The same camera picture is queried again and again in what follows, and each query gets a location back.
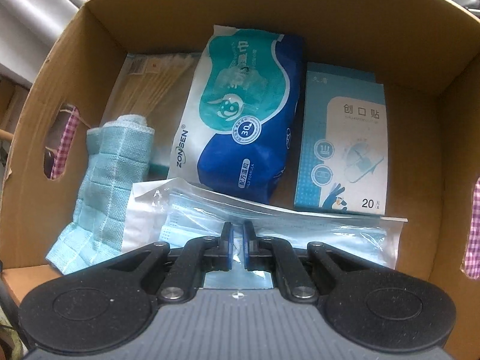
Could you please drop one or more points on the blue white wet wipes pack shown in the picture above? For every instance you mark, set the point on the blue white wet wipes pack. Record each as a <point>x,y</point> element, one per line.
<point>234,133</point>

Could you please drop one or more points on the face mask pack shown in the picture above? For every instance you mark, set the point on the face mask pack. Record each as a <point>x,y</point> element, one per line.
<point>175,211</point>

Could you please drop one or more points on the pink checkered cloth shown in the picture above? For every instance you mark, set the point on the pink checkered cloth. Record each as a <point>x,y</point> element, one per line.
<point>65,142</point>

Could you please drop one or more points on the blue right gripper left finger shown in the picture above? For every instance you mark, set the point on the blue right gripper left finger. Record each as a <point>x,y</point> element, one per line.
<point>226,247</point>

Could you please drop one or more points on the brown cardboard box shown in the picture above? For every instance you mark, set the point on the brown cardboard box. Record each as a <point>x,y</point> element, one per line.
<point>426,52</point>

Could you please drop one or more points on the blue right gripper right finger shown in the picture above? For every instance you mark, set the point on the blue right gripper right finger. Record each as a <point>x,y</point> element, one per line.
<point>250,245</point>

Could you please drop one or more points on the light blue fluffy towel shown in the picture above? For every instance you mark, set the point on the light blue fluffy towel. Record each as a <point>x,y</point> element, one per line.
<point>118,157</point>

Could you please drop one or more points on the cotton swab packet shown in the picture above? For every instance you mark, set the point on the cotton swab packet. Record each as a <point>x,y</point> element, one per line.
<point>155,87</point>

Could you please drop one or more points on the blue band-aid box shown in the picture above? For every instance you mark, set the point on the blue band-aid box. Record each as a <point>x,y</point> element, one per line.
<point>343,161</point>

